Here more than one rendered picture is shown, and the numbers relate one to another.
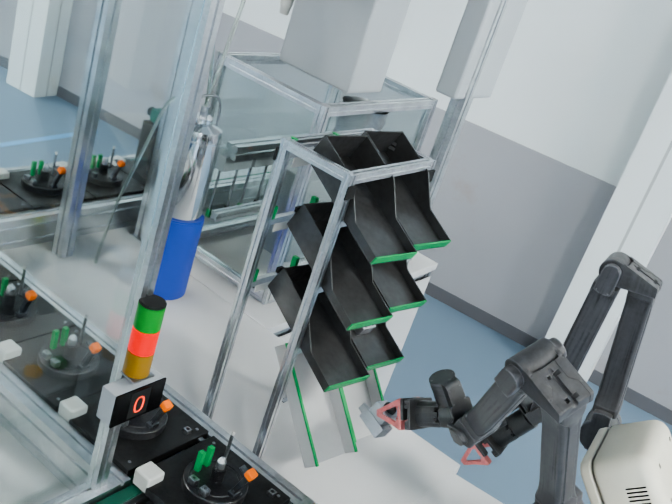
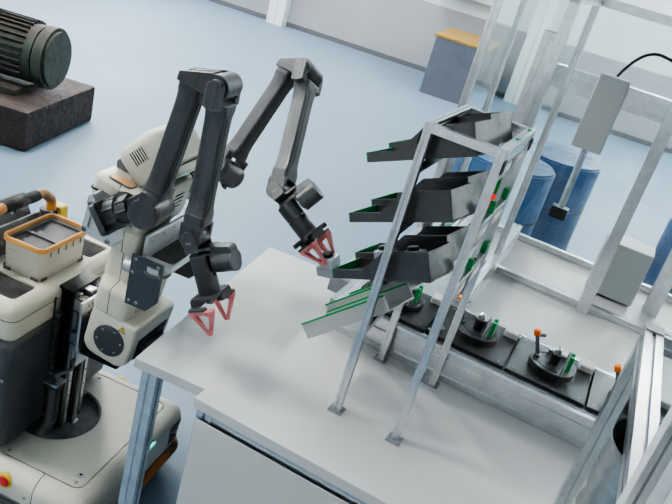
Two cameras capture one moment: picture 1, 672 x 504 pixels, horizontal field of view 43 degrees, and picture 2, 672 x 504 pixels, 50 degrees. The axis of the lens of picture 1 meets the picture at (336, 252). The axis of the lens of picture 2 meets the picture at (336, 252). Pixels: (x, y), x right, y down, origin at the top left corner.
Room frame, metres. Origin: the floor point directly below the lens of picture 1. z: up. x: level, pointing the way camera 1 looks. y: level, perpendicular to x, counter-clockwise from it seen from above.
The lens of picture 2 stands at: (3.42, -0.56, 2.01)
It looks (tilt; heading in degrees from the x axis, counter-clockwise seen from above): 24 degrees down; 169
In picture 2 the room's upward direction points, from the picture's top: 16 degrees clockwise
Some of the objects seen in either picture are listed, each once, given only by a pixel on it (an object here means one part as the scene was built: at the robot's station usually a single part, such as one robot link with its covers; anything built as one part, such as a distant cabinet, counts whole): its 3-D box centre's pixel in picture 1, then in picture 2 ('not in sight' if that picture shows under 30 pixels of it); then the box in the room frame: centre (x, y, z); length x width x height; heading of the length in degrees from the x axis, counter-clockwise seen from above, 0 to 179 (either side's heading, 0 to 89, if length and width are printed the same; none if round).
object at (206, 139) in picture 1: (193, 154); not in sight; (2.33, 0.49, 1.32); 0.14 x 0.14 x 0.38
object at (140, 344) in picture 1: (143, 338); not in sight; (1.31, 0.28, 1.33); 0.05 x 0.05 x 0.05
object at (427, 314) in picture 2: (212, 490); (401, 302); (1.41, 0.08, 0.96); 0.24 x 0.24 x 0.02; 61
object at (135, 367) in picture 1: (138, 360); not in sight; (1.31, 0.28, 1.28); 0.05 x 0.05 x 0.05
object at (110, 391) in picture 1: (139, 357); not in sight; (1.31, 0.28, 1.29); 0.12 x 0.05 x 0.25; 151
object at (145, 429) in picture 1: (138, 404); (480, 322); (1.54, 0.31, 1.01); 0.24 x 0.24 x 0.13; 61
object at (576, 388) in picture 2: not in sight; (556, 357); (1.66, 0.52, 1.01); 0.24 x 0.24 x 0.13; 61
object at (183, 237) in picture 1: (169, 250); not in sight; (2.33, 0.49, 0.99); 0.16 x 0.16 x 0.27
